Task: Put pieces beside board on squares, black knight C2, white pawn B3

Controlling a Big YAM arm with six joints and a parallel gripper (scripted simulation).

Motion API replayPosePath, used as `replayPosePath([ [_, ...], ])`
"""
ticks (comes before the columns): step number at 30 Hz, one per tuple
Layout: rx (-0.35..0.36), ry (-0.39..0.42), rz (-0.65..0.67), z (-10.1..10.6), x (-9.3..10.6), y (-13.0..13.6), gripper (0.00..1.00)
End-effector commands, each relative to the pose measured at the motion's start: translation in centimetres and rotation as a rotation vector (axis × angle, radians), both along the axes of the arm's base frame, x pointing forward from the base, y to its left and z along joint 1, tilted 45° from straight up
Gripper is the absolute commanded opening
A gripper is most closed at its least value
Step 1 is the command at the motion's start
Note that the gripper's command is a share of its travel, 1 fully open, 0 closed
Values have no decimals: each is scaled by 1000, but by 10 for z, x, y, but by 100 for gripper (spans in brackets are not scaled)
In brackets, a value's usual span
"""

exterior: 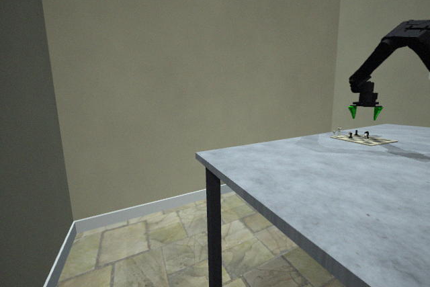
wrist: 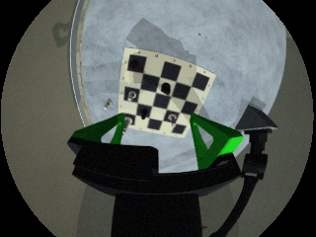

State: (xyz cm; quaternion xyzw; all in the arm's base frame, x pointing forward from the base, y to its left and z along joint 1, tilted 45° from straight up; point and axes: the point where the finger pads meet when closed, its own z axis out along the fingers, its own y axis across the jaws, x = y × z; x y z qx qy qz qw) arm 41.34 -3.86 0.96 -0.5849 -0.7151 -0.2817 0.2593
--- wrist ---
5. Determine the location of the chessboard with pieces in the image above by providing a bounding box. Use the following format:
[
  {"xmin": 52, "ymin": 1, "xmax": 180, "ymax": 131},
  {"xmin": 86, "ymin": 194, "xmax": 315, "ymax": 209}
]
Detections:
[{"xmin": 118, "ymin": 47, "xmax": 216, "ymax": 138}]

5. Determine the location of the white pawn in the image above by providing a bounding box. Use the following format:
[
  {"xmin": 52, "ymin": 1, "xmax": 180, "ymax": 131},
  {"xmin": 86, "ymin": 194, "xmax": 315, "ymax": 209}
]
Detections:
[
  {"xmin": 127, "ymin": 91, "xmax": 136, "ymax": 101},
  {"xmin": 104, "ymin": 100, "xmax": 113, "ymax": 110}
]

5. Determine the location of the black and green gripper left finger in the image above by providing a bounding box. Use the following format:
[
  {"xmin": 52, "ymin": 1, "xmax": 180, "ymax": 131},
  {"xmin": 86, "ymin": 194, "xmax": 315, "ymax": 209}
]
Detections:
[{"xmin": 72, "ymin": 113, "xmax": 125, "ymax": 144}]

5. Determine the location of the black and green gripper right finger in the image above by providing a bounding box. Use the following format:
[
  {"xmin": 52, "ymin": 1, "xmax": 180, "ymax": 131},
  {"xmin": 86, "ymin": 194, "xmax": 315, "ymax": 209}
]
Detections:
[{"xmin": 190, "ymin": 113, "xmax": 244, "ymax": 170}]

